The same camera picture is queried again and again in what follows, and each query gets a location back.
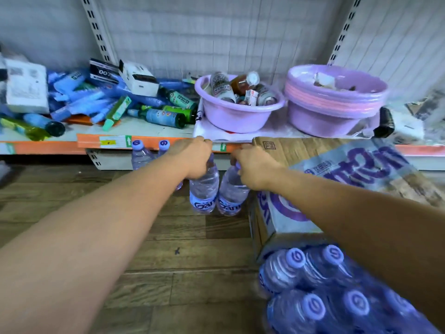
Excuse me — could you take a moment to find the dark bottle mint label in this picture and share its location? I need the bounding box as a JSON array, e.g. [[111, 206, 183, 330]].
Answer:
[[158, 87, 197, 110]]

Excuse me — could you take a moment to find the pile of blue tubes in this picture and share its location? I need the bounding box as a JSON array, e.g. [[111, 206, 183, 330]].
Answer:
[[47, 69, 194, 124]]

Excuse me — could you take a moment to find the small purple plastic basin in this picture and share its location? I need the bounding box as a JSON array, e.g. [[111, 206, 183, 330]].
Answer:
[[194, 74, 286, 134]]

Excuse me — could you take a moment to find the dark bottle green label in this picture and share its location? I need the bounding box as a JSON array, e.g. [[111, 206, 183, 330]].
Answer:
[[140, 104, 198, 125]]

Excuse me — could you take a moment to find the pink plastic basin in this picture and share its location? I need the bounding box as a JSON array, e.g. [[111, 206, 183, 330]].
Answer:
[[284, 81, 383, 119]]

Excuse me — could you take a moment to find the person's right hand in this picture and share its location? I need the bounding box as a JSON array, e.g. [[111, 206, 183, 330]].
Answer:
[[230, 144, 284, 192]]

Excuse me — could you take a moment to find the blue bottle dark cap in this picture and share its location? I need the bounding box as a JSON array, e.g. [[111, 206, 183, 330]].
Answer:
[[22, 113, 66, 137]]

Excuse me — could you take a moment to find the silver patterned can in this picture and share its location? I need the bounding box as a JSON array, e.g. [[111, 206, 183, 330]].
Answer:
[[255, 85, 278, 107]]

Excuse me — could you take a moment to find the yellow green bottle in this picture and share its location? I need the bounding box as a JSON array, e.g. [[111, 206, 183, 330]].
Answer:
[[0, 116, 51, 142]]

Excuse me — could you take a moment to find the white paper packet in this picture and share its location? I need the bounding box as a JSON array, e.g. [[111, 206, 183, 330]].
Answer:
[[314, 72, 336, 89]]

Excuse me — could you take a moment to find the large purple plastic basin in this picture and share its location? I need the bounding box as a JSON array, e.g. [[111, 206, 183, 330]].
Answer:
[[287, 100, 366, 139], [286, 64, 389, 105]]

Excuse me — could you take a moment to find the person's left forearm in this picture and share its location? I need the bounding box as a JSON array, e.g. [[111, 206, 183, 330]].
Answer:
[[0, 156, 190, 334]]

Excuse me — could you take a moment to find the orange flat packet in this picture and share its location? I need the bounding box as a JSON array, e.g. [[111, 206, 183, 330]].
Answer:
[[66, 114, 121, 126]]

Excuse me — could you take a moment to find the dark bottle blue label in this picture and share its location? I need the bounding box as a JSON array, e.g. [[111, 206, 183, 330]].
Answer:
[[127, 108, 187, 129]]

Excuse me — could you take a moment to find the black white packet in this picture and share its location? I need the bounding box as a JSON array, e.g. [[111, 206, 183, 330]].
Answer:
[[374, 107, 425, 145]]

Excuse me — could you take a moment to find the green white slim box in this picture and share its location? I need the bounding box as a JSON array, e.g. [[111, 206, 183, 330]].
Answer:
[[102, 96, 132, 132]]

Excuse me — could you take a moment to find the pile of water bottles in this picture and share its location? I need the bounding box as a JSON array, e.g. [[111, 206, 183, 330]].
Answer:
[[259, 244, 445, 334]]

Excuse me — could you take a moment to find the white orange-edged store shelf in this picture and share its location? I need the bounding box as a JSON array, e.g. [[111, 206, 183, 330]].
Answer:
[[0, 0, 445, 171]]

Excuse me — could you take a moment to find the white printed carton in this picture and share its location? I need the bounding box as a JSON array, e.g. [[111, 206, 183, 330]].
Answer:
[[5, 58, 49, 114]]

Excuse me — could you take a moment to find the brown carton purple print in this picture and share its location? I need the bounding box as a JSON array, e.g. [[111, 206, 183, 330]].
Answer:
[[248, 136, 445, 263]]

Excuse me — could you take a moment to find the person's left hand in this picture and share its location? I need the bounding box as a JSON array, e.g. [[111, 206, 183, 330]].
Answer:
[[166, 136, 213, 180]]

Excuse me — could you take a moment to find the brown drink bottle white cap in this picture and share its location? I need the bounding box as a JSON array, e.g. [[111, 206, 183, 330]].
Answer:
[[230, 71, 261, 96]]

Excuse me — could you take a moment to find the person's right forearm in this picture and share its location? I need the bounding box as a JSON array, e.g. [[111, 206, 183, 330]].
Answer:
[[274, 170, 445, 321]]

